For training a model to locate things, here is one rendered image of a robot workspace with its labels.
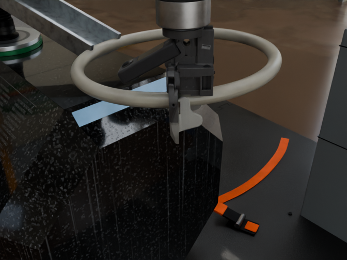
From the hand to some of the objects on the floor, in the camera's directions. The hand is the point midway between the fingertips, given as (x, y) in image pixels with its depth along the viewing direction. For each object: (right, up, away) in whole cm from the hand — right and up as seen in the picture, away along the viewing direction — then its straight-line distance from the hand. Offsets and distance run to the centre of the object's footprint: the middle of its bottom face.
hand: (173, 130), depth 73 cm
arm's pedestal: (+84, -39, +95) cm, 132 cm away
